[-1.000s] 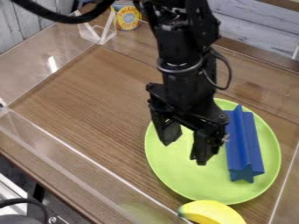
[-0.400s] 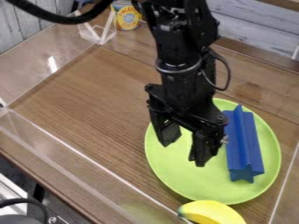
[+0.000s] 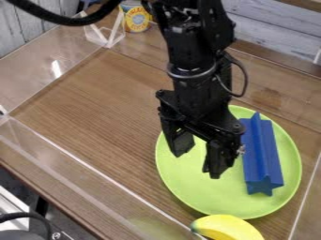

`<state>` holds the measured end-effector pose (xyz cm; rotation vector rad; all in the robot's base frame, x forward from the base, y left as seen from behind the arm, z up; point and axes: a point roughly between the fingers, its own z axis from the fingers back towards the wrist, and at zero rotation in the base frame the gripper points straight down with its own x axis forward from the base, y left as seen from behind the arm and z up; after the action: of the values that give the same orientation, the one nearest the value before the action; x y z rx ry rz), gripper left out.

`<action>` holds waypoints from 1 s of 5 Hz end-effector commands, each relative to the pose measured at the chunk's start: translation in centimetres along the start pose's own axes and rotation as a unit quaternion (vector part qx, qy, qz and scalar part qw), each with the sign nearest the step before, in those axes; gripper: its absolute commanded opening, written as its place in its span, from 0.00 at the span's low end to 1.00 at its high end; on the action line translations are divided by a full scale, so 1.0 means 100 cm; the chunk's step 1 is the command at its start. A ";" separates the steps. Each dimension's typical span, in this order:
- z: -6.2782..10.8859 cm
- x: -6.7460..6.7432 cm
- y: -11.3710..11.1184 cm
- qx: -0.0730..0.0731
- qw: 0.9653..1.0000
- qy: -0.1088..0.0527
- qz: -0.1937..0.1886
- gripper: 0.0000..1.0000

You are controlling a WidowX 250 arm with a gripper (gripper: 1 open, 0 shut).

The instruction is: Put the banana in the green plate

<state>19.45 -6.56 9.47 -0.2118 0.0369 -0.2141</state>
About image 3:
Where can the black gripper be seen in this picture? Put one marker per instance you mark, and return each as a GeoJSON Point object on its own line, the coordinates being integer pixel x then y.
{"type": "Point", "coordinates": [194, 110]}

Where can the yellow toy banana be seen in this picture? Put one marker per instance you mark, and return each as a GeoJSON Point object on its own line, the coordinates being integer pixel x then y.
{"type": "Point", "coordinates": [225, 227]}

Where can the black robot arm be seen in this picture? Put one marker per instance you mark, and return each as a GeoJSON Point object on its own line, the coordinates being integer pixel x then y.
{"type": "Point", "coordinates": [198, 31]}

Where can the green round plate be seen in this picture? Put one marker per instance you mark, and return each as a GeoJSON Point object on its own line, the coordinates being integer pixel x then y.
{"type": "Point", "coordinates": [223, 195]}

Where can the blue star-shaped block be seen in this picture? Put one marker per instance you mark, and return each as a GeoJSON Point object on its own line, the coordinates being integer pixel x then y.
{"type": "Point", "coordinates": [261, 160]}

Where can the yellow and blue can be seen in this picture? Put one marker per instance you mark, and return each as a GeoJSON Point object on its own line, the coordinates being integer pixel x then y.
{"type": "Point", "coordinates": [136, 17]}

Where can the clear acrylic tray wall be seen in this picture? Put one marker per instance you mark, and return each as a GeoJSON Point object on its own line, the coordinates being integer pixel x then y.
{"type": "Point", "coordinates": [79, 129]}

